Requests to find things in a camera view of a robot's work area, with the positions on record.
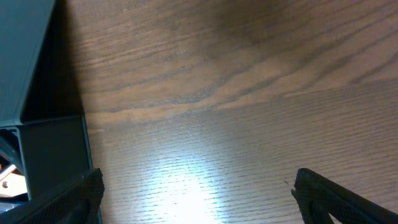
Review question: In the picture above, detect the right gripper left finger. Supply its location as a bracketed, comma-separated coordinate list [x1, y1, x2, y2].
[1, 169, 104, 224]

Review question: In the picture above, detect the orange scraper wooden handle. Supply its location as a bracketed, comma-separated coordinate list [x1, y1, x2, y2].
[1, 164, 27, 198]

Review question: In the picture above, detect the dark green open box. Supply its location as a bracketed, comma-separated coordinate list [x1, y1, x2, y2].
[1, 0, 93, 212]

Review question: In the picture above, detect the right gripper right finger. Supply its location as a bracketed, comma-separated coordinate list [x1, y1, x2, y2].
[291, 168, 397, 224]

